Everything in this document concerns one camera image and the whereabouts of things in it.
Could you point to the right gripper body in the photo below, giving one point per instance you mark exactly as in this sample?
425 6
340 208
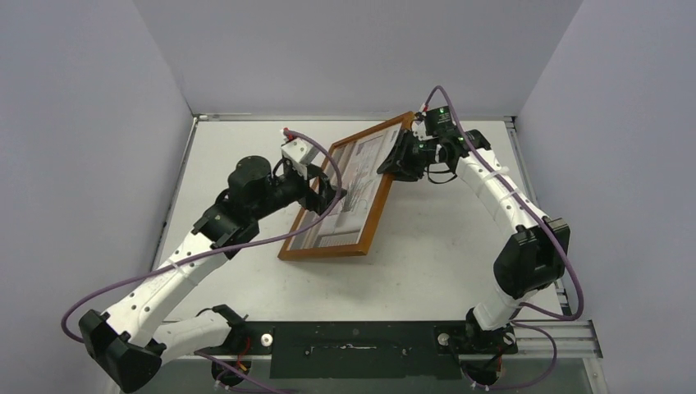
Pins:
410 155

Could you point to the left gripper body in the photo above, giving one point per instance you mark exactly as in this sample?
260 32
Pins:
292 185

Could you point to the photo print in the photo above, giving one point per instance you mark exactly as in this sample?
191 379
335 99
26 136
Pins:
358 161

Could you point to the wooden picture frame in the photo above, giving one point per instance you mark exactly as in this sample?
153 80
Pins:
365 241

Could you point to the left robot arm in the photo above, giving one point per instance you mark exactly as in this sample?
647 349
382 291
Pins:
229 225

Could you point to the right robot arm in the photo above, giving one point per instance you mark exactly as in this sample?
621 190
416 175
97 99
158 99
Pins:
531 259

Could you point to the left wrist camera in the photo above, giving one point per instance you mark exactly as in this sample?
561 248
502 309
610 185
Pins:
299 151

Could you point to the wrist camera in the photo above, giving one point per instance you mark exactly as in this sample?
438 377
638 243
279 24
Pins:
299 151
418 127

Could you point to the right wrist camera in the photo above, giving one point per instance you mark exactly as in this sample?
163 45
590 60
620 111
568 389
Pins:
418 127

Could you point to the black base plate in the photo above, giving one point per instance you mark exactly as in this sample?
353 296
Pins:
372 349

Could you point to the aluminium rail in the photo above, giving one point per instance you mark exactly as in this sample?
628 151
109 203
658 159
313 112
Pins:
535 340

